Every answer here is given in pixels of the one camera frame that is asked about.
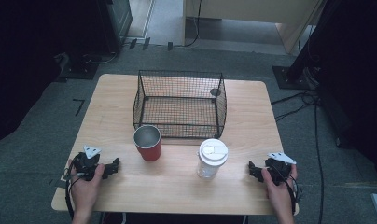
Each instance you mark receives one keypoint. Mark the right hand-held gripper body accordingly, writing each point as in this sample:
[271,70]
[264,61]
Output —
[280,168]

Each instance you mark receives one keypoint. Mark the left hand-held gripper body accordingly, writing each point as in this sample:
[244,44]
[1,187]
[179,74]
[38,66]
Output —
[87,163]

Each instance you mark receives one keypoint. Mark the red cup with steel inside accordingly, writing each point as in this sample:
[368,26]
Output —
[149,149]

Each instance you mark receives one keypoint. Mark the white cup with lid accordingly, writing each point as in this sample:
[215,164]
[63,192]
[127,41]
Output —
[212,155]

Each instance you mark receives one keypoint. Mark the person's right hand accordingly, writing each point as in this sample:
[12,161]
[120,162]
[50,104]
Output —
[278,194]

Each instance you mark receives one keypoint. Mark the person's left hand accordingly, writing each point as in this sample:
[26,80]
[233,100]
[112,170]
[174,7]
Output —
[84,194]

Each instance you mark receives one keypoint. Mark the grey tape strip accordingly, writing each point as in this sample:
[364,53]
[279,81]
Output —
[62,179]

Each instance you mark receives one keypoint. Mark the round grey basket tag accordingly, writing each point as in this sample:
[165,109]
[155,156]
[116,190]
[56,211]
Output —
[215,92]

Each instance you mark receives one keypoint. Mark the black square stand base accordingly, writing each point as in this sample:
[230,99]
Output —
[286,79]

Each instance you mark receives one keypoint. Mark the dark curtain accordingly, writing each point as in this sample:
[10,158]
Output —
[357,77]
[18,62]

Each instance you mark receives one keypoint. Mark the short black floor tape strip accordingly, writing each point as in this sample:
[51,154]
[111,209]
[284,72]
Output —
[132,43]
[170,46]
[146,43]

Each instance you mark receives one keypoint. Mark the black cabinet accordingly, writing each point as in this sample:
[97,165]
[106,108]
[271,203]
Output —
[115,25]

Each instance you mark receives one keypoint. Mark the beige furniture panel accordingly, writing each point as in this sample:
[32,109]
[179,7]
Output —
[255,9]

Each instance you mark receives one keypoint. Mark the black stand base plate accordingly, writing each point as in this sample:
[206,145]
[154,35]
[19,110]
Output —
[79,71]

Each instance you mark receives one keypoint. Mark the black stand post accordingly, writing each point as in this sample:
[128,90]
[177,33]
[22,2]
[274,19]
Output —
[311,40]

